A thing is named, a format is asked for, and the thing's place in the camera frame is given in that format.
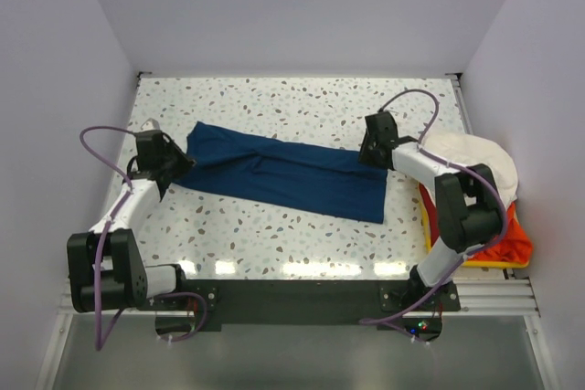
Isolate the orange t shirt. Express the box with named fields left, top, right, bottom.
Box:
left=468, top=202, right=533, bottom=268

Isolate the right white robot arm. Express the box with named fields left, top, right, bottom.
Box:
left=358, top=111, right=507, bottom=311

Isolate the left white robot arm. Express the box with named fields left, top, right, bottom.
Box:
left=67, top=129, right=195, bottom=313

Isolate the yellow plastic bin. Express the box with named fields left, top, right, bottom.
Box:
left=419, top=186, right=531, bottom=269

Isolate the white t shirt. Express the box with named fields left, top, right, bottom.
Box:
left=422, top=131, right=519, bottom=208

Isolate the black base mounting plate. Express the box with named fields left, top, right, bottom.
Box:
left=136, top=278, right=461, bottom=341

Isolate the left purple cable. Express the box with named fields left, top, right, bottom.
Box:
left=79, top=125, right=209, bottom=353

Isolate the blue t shirt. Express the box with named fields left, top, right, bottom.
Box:
left=175, top=121, right=388, bottom=224

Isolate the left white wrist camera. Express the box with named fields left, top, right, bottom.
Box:
left=139, top=118, right=161, bottom=134

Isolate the red t shirt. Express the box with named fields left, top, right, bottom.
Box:
left=418, top=184, right=440, bottom=252

